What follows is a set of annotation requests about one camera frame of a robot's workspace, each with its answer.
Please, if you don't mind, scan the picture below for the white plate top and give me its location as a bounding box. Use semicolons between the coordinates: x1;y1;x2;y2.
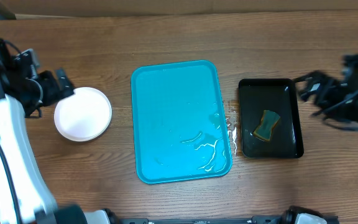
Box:
54;87;112;128

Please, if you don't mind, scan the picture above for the yellow green sponge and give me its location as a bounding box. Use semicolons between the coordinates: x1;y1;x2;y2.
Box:
253;110;280;142

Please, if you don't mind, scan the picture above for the yellow plate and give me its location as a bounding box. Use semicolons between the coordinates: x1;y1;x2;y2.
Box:
56;125;108;142

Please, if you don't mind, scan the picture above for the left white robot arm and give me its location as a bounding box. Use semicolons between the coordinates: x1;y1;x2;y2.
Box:
0;38;86;223

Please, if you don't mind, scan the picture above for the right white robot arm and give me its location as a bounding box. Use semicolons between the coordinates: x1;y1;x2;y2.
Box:
293;61;358;132

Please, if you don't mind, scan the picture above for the black water tray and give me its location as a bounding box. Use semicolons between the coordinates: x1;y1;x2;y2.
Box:
238;78;304;159

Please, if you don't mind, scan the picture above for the teal plastic tray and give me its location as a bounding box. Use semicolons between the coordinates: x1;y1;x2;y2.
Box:
131;60;232;184

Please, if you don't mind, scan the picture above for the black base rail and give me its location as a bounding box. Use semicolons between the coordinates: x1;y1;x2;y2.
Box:
85;207;340;224

